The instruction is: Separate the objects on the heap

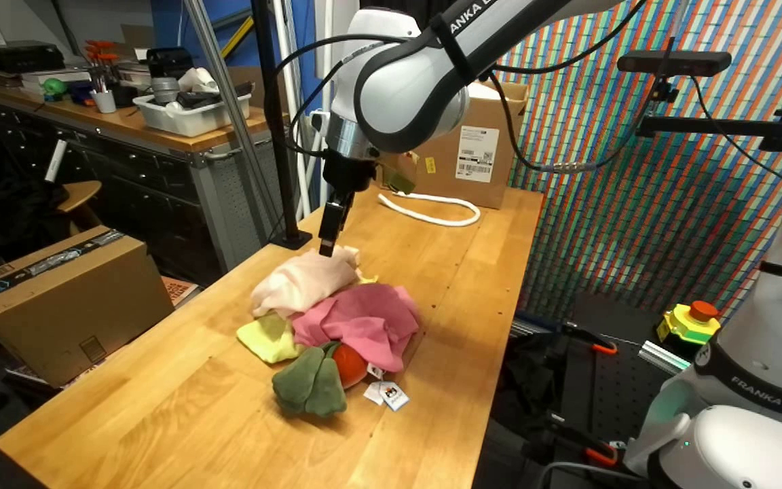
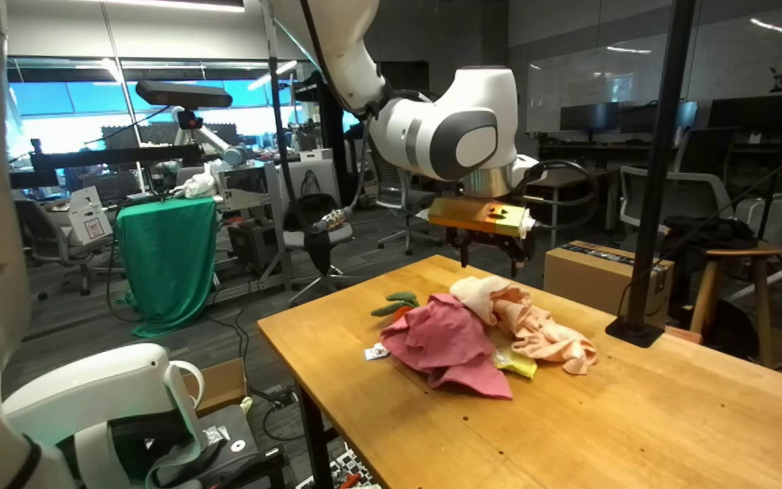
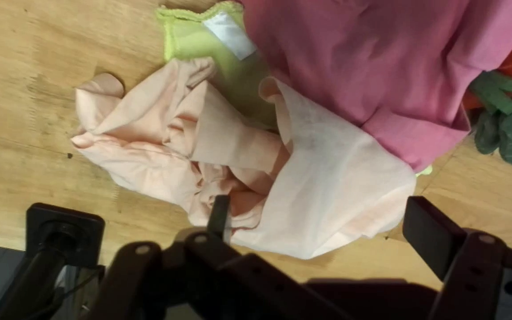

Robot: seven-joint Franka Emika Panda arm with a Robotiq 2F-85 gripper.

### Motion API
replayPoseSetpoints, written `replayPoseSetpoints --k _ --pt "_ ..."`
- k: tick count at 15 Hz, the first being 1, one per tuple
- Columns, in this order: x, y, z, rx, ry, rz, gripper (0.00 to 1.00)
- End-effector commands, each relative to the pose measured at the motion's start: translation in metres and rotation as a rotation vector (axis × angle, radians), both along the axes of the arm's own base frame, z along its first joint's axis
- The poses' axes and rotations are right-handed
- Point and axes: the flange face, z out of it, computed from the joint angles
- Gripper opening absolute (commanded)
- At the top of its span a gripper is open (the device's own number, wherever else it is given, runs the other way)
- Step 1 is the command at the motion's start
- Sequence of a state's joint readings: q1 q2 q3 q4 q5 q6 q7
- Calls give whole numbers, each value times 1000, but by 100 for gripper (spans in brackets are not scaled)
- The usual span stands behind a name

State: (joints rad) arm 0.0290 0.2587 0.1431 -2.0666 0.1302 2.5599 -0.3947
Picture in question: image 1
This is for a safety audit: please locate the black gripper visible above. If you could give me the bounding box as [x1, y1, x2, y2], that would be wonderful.
[315, 153, 380, 260]

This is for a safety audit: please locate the peach cloth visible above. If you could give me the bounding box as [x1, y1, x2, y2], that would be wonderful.
[248, 241, 361, 320]

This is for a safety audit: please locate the white rope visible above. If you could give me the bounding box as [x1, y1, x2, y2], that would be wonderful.
[376, 188, 483, 232]

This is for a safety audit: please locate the pink cloth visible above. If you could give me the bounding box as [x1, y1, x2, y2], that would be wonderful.
[290, 281, 425, 376]

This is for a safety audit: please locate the yellow cloth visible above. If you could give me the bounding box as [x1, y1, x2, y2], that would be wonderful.
[235, 309, 305, 368]

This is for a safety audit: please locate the black metal pole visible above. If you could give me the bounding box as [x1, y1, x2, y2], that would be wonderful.
[251, 0, 315, 253]

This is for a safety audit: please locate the orange plush with green leaves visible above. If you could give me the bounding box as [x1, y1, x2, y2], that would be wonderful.
[270, 340, 372, 421]

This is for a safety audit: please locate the cardboard box with labels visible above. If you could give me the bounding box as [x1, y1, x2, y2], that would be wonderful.
[390, 78, 531, 211]

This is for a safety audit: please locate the silver tripod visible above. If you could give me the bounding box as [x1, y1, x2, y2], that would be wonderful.
[183, 0, 334, 239]

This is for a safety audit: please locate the wooden top workbench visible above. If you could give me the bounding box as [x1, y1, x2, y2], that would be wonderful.
[0, 67, 285, 282]

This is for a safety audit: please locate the white paper tag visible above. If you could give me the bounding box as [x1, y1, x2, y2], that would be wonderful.
[361, 377, 414, 415]

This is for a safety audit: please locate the white plastic bin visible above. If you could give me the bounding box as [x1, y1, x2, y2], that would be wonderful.
[130, 90, 254, 139]

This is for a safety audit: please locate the black cup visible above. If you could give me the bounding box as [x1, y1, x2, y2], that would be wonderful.
[144, 47, 195, 81]

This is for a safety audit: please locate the wooden stool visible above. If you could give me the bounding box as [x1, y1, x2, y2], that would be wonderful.
[0, 177, 103, 239]

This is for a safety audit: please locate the blue board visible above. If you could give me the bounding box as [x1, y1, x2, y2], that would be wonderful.
[148, 0, 327, 118]

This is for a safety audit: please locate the white cup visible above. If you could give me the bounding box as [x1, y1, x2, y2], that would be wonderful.
[90, 88, 119, 118]

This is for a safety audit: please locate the large cardboard box black tape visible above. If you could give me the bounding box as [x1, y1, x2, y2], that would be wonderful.
[0, 226, 178, 392]

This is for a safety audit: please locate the orange tool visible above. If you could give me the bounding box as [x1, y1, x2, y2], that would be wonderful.
[81, 39, 130, 66]

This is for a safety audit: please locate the black backpack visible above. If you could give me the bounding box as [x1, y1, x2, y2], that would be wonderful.
[0, 173, 75, 267]

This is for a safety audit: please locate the black box device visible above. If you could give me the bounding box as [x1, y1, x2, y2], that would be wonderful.
[0, 42, 65, 76]

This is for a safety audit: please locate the yellow emergency stop button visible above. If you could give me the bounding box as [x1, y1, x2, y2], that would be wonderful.
[657, 300, 726, 349]

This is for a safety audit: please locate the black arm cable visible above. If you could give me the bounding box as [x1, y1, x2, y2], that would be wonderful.
[273, 0, 661, 177]

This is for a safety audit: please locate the black clamp orange handle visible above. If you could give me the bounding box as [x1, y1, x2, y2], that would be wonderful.
[543, 411, 624, 471]
[562, 320, 623, 358]

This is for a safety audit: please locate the black stereo camera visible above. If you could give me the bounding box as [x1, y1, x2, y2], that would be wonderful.
[616, 48, 736, 76]

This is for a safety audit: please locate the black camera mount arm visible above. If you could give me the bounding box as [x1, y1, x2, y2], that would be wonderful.
[633, 105, 782, 157]

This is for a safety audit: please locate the black camera cable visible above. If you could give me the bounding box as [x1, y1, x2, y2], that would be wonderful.
[657, 35, 782, 199]

